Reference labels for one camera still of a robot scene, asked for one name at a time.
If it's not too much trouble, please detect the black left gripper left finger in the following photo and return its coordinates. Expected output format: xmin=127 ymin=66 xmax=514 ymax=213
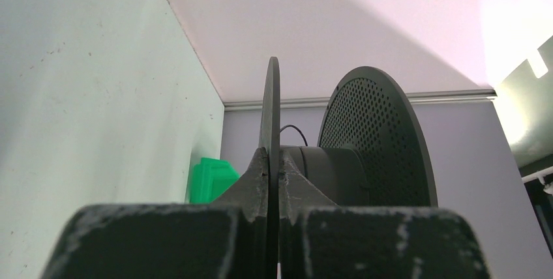
xmin=42 ymin=148 xmax=269 ymax=278

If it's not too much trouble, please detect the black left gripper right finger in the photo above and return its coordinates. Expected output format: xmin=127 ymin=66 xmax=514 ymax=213
xmin=278 ymin=152 xmax=490 ymax=278

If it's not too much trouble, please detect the green plastic bin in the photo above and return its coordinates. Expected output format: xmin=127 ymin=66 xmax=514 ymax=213
xmin=187 ymin=158 xmax=240 ymax=204

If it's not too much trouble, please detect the aluminium corner frame post right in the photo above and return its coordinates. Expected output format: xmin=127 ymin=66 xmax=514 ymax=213
xmin=223 ymin=89 xmax=498 ymax=113

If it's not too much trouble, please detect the thin grey wire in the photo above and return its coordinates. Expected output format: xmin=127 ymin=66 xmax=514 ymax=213
xmin=280 ymin=125 xmax=309 ymax=147

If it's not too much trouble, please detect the dark grey cable spool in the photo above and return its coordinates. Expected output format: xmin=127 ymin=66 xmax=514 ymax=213
xmin=259 ymin=57 xmax=438 ymax=278

